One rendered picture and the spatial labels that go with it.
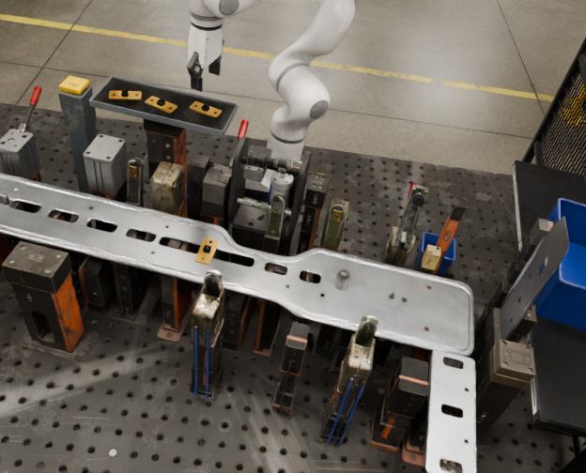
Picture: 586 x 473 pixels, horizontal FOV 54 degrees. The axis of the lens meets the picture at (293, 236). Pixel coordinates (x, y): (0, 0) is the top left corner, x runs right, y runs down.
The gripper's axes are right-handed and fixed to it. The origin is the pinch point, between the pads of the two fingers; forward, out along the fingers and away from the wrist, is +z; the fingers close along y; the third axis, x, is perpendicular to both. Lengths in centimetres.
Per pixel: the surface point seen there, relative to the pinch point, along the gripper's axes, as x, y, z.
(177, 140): -5.3, 6.1, 18.1
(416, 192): 61, 7, 6
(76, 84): -34.8, 8.8, 9.8
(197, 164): 6.0, 14.4, 16.1
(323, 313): 51, 36, 26
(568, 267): 103, -6, 22
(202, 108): -0.5, 0.7, 8.9
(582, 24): 131, -449, 125
